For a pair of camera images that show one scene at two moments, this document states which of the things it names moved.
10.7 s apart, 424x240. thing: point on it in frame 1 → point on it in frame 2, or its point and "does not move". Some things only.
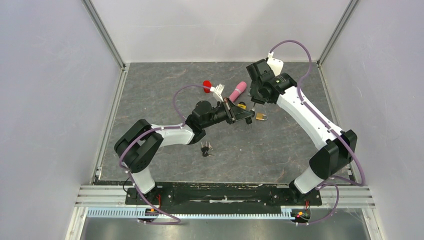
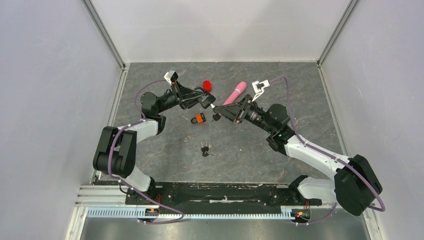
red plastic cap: (207, 83) does not move
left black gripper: (234, 113) → (185, 95)
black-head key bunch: (205, 149) does not move
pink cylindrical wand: (239, 88) does not move
